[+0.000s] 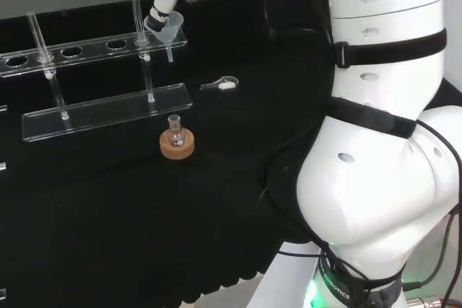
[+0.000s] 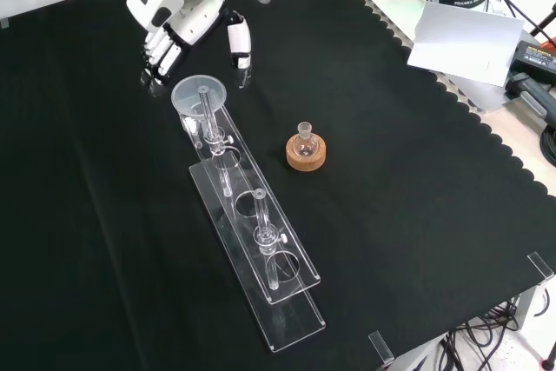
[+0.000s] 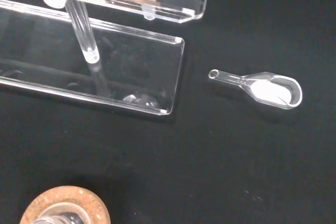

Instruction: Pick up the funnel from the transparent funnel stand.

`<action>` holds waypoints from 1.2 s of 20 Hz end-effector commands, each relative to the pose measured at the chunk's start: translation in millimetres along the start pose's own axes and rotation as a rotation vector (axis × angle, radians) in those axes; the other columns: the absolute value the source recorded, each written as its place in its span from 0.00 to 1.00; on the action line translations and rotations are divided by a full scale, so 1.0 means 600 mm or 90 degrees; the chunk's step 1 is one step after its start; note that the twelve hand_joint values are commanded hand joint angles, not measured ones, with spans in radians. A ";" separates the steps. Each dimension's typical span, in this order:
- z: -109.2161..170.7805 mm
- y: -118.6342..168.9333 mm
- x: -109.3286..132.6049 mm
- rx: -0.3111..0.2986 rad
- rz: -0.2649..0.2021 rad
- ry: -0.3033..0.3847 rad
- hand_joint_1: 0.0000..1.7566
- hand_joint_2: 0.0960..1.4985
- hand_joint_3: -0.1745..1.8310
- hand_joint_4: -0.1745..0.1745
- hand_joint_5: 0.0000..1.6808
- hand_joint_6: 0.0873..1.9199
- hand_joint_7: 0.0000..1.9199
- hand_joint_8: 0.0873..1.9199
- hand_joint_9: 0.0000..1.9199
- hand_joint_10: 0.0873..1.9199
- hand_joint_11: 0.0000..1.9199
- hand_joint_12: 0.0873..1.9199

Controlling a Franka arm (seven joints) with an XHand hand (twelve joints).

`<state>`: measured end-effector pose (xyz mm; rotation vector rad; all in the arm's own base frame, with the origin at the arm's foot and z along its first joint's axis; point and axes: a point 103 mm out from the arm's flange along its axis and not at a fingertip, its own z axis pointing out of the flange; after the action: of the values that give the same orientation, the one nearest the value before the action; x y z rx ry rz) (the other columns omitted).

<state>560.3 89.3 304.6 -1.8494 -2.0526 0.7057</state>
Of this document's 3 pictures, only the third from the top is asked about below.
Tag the glass round-bottom flask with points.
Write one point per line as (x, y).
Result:
(60, 214)

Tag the glass weighing funnel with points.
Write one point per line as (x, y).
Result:
(267, 91)

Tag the black bench cloth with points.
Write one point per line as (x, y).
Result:
(236, 155)

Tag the clear acrylic funnel stand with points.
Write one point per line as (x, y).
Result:
(147, 58)

